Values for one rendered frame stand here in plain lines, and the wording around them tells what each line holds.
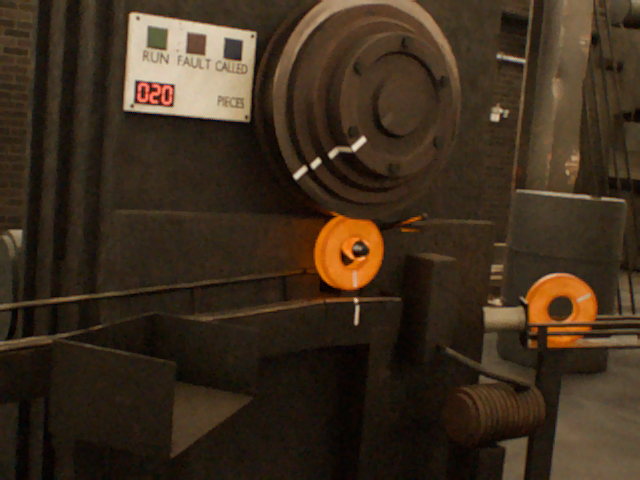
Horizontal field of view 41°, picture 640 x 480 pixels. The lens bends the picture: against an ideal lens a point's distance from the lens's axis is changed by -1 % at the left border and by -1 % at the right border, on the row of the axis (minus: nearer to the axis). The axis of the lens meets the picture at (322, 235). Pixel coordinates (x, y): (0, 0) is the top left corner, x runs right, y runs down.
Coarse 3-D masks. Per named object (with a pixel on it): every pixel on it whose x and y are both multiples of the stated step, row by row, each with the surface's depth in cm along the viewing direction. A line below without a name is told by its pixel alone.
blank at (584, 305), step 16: (544, 288) 190; (560, 288) 189; (576, 288) 189; (544, 304) 190; (576, 304) 190; (592, 304) 190; (544, 320) 190; (576, 320) 190; (592, 320) 190; (576, 336) 190
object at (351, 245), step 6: (348, 240) 177; (354, 240) 176; (360, 240) 175; (342, 246) 178; (348, 246) 176; (354, 246) 175; (360, 246) 174; (366, 246) 175; (342, 252) 178; (348, 252) 176; (354, 252) 175; (360, 252) 174; (366, 252) 175; (354, 258) 176; (360, 258) 175
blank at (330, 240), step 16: (336, 224) 175; (352, 224) 177; (368, 224) 179; (320, 240) 175; (336, 240) 175; (368, 240) 180; (320, 256) 174; (336, 256) 176; (368, 256) 180; (320, 272) 177; (336, 272) 176; (352, 272) 178; (368, 272) 181; (352, 288) 179
